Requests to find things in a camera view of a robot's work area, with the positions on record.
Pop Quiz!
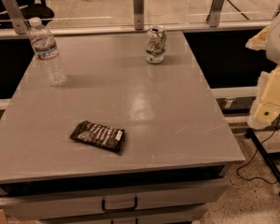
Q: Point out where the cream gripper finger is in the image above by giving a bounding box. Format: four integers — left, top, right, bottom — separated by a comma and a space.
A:
247, 65, 280, 130
245, 26, 270, 50

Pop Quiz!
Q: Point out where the clear plastic water bottle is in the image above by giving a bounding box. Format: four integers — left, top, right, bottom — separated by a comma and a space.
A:
28, 17, 66, 86

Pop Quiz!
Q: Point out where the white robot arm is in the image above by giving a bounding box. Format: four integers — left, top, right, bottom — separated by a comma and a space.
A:
245, 13, 280, 130

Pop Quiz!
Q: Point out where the black stand leg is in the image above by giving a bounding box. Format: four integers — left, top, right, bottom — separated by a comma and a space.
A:
245, 129, 280, 196

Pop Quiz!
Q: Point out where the white green soda can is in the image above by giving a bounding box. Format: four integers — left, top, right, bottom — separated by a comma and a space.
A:
146, 25, 167, 63

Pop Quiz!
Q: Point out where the black snack bar wrapper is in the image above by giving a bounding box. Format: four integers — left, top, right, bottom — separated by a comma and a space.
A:
70, 120, 125, 153

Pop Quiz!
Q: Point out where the grey cabinet drawer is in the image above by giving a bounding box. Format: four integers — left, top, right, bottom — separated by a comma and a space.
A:
0, 178, 230, 220

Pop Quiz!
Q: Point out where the black floor cable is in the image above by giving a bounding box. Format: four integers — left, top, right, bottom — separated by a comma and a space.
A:
236, 107, 280, 185

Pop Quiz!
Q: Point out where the right metal railing post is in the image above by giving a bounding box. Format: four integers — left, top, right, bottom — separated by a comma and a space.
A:
206, 0, 225, 27

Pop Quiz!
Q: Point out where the metal railing post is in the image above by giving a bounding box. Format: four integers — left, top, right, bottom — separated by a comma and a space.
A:
1, 0, 29, 35
133, 0, 144, 30
206, 0, 225, 27

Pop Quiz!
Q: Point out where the middle metal railing post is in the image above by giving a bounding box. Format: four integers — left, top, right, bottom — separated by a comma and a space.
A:
133, 0, 144, 30

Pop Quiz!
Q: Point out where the black drawer handle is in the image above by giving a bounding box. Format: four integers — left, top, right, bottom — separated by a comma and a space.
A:
101, 197, 138, 213

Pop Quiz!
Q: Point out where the left metal railing post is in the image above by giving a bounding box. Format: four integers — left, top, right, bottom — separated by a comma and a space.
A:
1, 0, 29, 35

